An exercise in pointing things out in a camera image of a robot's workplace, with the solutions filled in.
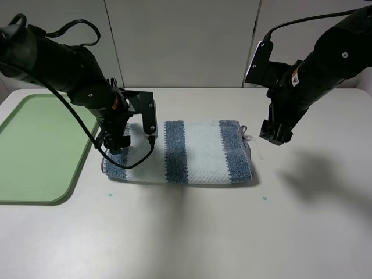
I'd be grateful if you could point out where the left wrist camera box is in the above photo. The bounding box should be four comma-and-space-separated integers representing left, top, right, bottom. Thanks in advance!
123, 90, 158, 138

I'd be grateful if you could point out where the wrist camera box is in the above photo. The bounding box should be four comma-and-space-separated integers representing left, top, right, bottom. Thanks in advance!
123, 90, 158, 138
245, 41, 291, 88

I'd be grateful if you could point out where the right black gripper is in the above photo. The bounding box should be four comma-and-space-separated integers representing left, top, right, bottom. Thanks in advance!
259, 87, 310, 146

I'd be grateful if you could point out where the green plastic tray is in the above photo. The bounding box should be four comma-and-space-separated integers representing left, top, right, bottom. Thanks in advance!
1, 94, 91, 205

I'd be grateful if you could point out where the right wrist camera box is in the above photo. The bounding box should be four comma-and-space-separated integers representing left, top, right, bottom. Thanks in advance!
245, 41, 291, 88

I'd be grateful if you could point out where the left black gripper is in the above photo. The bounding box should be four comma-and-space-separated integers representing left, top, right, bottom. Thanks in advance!
92, 78, 133, 153

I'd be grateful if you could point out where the blue white striped towel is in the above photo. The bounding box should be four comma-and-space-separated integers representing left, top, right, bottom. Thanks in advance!
101, 120, 253, 185

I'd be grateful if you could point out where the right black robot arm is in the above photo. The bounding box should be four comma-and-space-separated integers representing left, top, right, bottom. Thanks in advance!
255, 6, 371, 145

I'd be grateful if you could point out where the left black camera cable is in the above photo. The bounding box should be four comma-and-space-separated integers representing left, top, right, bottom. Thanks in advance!
0, 13, 156, 170

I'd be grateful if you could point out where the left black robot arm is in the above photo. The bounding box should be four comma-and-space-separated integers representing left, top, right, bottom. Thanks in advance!
1, 24, 130, 154

